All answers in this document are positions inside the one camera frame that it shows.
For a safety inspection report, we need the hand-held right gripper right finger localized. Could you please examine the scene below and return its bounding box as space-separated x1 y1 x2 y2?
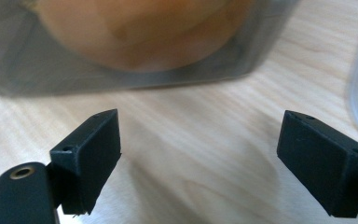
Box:
276 109 358 218

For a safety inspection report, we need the translucent grey storage box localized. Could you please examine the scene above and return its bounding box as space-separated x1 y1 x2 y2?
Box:
0 0 300 98

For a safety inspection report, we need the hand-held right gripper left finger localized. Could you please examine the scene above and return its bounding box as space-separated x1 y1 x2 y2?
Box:
49 108 122 217

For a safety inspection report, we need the orange plush toy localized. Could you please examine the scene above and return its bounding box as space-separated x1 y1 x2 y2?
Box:
31 0 256 74

